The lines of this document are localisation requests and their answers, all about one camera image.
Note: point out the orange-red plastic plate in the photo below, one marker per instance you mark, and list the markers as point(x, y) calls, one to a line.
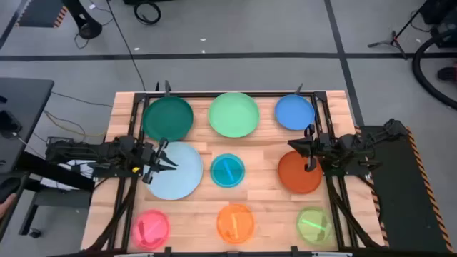
point(294, 175)

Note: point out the teal translucent plastic plate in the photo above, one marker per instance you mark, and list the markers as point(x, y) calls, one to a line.
point(227, 170)

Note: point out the light green plastic plate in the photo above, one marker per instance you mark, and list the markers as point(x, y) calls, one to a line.
point(233, 114)

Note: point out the black handheld device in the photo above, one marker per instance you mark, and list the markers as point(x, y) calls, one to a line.
point(10, 185)

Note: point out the orange translucent plastic plate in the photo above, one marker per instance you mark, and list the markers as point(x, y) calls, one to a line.
point(235, 223)

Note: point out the black side table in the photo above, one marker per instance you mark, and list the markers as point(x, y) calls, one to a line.
point(25, 107)

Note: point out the blue plastic plate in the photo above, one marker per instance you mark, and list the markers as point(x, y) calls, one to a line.
point(294, 112)

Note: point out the black tripod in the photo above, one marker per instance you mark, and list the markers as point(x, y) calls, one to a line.
point(392, 41)

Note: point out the black floor stand base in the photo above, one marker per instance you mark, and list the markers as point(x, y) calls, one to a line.
point(87, 25)

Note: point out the white paper sheet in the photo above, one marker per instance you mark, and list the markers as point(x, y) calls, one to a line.
point(60, 182)

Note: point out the person's shoe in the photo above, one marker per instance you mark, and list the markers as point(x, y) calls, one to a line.
point(448, 74)

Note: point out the black equipment case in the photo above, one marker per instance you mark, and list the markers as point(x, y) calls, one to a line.
point(441, 18)

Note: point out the pink translucent plastic plate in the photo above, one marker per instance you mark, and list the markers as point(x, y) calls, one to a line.
point(150, 229)

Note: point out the dark green plastic plate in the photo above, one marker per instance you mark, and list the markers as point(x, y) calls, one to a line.
point(168, 119)

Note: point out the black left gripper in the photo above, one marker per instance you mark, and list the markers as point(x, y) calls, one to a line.
point(151, 157)

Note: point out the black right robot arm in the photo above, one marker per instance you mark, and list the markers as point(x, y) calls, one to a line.
point(353, 153)

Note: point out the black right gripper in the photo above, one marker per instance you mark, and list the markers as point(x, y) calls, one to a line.
point(321, 148)

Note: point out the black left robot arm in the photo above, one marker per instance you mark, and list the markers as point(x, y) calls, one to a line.
point(93, 153)

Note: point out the large pale blue plate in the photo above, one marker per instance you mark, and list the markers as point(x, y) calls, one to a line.
point(185, 175)

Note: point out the lime translucent plastic plate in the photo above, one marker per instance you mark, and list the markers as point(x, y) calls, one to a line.
point(314, 225)

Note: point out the black mat with hazard stripes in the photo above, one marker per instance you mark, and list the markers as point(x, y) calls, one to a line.
point(403, 192)

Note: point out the black aluminium rig frame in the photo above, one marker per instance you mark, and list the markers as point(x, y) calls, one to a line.
point(228, 94)

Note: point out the person's hand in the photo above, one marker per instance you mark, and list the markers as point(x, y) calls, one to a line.
point(5, 207)

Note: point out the striped black floor mat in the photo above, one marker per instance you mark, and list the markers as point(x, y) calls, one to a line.
point(39, 12)

